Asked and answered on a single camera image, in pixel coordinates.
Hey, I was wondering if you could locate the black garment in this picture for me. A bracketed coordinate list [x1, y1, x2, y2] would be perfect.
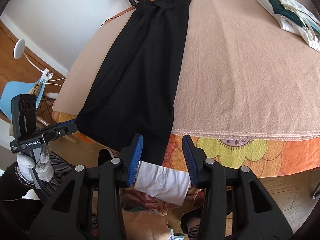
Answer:
[76, 0, 192, 165]

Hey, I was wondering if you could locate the left forearm black sleeve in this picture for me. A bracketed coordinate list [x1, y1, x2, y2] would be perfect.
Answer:
[1, 162, 43, 239]

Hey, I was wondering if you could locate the folded clothes stack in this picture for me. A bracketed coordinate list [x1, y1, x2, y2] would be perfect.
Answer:
[257, 0, 319, 51]

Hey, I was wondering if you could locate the pink beige blanket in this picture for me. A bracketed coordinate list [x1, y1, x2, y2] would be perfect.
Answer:
[53, 0, 319, 144]

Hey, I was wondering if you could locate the white desk lamp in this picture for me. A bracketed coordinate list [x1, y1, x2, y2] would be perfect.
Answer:
[13, 39, 53, 82]

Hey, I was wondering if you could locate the orange floral bedsheet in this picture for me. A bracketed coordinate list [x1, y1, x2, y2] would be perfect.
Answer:
[51, 0, 320, 179]

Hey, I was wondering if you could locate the left white gloved hand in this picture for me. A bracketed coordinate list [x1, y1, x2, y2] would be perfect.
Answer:
[17, 146, 54, 184]

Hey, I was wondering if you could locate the light blue chair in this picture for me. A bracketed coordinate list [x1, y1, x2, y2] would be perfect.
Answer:
[1, 80, 46, 121]

